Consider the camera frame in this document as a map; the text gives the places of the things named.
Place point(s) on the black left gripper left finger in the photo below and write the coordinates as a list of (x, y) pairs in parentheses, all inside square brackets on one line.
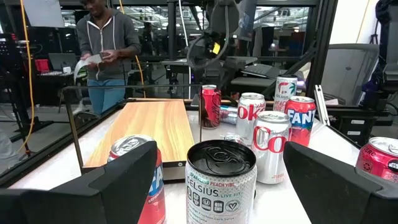
[(77, 199)]

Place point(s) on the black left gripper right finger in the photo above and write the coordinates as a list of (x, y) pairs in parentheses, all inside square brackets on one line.
[(342, 193)]

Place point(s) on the red black Coke Zero can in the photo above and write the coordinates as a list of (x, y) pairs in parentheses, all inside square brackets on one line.
[(211, 105)]

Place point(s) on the blue silver Red Bull can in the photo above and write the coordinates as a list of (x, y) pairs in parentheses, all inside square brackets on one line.
[(228, 114)]

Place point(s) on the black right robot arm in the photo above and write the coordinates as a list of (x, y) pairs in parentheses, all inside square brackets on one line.
[(222, 17)]

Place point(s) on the Star Wars Coke Zero can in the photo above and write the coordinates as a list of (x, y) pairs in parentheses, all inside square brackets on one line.
[(379, 161)]

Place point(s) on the silver Diet Coke can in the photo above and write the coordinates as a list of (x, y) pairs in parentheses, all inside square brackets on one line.
[(248, 115), (270, 149)]

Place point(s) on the red Fanta can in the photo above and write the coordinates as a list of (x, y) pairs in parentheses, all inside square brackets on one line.
[(130, 144), (300, 121)]

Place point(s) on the silver aluminium bar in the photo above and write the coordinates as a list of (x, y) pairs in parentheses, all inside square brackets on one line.
[(321, 104)]

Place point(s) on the person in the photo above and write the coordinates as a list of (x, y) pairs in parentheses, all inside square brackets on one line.
[(109, 34)]

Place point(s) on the grey office chair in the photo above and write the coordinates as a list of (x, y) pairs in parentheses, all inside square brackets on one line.
[(348, 71)]

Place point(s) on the black tripod stand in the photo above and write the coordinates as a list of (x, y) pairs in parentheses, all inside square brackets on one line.
[(9, 62)]

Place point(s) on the white reflector panel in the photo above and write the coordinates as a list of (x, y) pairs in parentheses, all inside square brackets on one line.
[(43, 12)]

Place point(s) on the wooden shelf with black frame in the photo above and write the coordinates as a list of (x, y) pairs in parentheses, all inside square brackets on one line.
[(146, 130)]

